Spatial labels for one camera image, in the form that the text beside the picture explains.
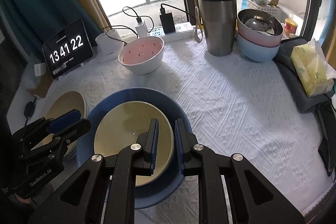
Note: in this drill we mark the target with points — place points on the red yellow can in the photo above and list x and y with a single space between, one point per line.
290 27

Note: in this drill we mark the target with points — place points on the white charger plug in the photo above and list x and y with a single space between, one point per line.
141 29

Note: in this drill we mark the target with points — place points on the white desk lamp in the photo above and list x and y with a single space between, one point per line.
107 48

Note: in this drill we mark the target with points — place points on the cardboard box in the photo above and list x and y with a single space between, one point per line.
43 86

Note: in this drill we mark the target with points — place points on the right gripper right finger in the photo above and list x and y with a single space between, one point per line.
231 189

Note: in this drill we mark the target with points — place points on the black phone on stand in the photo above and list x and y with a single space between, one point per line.
326 149

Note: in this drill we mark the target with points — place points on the white plastic basket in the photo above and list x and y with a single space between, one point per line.
278 13

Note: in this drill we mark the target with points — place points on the light blue plate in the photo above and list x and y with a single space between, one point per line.
79 104

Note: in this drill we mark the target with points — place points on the yellow tissue pack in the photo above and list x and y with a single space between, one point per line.
316 75

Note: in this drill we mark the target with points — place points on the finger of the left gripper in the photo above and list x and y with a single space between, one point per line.
56 118
60 140

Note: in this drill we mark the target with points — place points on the small white box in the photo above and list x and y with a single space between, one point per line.
39 69

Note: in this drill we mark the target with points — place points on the beige round plate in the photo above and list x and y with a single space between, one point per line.
59 108

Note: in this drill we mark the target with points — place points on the tablet showing clock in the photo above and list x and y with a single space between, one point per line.
68 49

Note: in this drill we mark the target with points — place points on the white power strip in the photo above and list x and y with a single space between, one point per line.
182 31

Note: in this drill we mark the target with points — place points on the person's left hand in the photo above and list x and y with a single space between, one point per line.
22 200

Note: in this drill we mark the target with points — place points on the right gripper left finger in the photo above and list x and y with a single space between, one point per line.
102 189

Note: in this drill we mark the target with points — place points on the pale green bowl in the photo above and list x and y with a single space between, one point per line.
123 124

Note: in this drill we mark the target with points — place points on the round black puck device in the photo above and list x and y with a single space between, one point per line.
29 109

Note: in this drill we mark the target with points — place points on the white textured tablecloth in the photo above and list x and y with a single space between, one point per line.
233 105

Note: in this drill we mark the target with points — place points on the steel travel tumbler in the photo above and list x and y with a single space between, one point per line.
216 23

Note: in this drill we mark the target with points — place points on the black charger plug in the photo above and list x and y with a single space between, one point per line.
167 23

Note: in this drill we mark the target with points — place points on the light blue small bowl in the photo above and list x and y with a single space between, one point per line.
256 52

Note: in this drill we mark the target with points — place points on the teal curtain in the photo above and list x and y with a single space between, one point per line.
34 22

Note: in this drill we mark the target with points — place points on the pink strawberry ceramic bowl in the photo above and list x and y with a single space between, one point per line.
142 56

